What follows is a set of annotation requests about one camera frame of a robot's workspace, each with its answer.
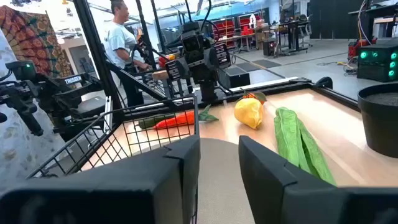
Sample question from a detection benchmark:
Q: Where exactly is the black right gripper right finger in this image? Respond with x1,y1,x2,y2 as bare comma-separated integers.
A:
238,135,398,224

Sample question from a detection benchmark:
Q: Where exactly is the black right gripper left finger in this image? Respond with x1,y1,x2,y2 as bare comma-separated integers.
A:
0,134,201,224

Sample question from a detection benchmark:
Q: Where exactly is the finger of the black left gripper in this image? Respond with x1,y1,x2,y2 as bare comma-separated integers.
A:
194,67,206,84
205,67,218,84

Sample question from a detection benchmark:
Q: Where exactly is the orange carrot with green leaves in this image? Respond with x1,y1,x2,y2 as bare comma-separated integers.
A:
154,105,220,131

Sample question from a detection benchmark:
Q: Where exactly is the yellow bell pepper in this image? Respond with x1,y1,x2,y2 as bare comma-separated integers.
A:
233,98,264,131

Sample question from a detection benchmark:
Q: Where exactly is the green toy corn husk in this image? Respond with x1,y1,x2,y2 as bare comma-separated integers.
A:
273,106,337,187

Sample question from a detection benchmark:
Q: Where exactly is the dark green pepper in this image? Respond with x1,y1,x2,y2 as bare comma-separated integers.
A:
138,113,177,130

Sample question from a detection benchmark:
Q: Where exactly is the black floor box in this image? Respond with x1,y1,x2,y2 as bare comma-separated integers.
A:
217,67,251,90

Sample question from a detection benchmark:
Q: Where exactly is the red shelf rack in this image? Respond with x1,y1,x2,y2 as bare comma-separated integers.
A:
238,12,262,35
213,17,237,49

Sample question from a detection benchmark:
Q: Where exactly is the black workshop desk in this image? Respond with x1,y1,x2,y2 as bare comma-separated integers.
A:
273,18,312,57

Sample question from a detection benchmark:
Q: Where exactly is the person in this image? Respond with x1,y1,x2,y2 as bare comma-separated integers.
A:
102,0,153,108

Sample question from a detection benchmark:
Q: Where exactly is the white floral curtain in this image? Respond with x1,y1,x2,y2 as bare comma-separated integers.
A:
0,29,68,187

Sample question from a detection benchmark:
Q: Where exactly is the black plant pot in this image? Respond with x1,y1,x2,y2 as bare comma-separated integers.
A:
357,82,398,159

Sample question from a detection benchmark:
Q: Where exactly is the black cabinet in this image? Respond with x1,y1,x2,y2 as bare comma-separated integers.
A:
309,0,374,40

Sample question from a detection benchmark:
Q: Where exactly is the black box with green lights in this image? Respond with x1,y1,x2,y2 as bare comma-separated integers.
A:
356,43,398,83

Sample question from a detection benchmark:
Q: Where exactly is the orange patterned cloth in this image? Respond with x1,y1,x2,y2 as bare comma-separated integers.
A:
0,4,74,78

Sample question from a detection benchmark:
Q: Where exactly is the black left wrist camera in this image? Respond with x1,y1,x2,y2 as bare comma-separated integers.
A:
181,30,203,63

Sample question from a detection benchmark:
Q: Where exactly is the black wire basket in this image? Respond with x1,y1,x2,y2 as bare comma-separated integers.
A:
26,95,200,224

